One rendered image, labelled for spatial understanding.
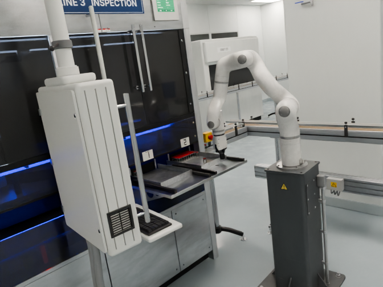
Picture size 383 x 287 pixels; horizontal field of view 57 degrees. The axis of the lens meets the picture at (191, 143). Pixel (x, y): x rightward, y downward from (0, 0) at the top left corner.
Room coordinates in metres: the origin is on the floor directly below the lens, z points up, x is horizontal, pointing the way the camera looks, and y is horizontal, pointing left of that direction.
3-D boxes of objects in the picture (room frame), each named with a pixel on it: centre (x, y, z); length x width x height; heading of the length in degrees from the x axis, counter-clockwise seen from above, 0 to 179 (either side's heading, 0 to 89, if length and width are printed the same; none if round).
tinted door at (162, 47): (2.40, 0.11, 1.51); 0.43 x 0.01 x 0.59; 133
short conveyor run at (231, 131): (2.94, -0.23, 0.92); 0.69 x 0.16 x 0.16; 133
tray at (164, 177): (2.15, 0.23, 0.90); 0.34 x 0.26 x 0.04; 43
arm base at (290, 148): (2.09, -0.61, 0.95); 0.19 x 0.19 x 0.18
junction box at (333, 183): (2.56, -1.07, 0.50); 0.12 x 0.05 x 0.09; 43
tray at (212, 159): (2.38, -0.02, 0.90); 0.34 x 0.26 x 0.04; 44
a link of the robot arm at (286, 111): (2.06, -0.59, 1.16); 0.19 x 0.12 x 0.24; 153
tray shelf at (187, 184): (2.21, 0.06, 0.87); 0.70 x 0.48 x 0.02; 133
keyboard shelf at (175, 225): (1.70, 0.34, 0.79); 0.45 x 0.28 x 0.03; 38
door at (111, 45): (2.09, 0.44, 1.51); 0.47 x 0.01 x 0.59; 133
